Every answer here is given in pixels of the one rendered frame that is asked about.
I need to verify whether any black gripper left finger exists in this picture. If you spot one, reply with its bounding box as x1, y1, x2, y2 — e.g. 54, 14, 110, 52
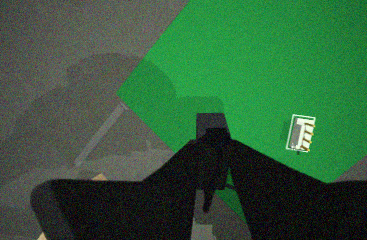
30, 139, 198, 240

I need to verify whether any green circuit board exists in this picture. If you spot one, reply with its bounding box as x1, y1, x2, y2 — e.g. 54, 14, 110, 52
116, 0, 367, 183

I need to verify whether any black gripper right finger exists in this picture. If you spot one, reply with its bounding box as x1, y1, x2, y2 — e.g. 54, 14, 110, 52
230, 139, 367, 240

